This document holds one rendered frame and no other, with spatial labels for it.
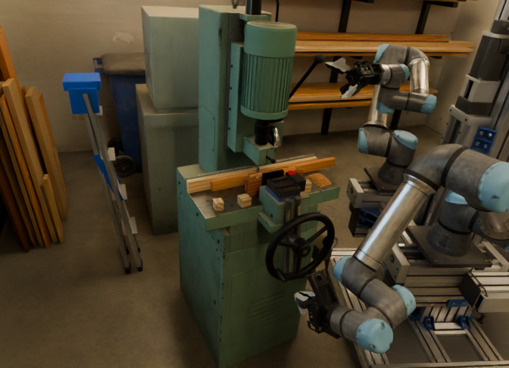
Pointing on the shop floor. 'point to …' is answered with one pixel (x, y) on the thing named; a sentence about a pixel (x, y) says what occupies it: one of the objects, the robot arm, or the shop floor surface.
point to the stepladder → (103, 158)
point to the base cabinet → (236, 292)
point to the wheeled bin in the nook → (124, 106)
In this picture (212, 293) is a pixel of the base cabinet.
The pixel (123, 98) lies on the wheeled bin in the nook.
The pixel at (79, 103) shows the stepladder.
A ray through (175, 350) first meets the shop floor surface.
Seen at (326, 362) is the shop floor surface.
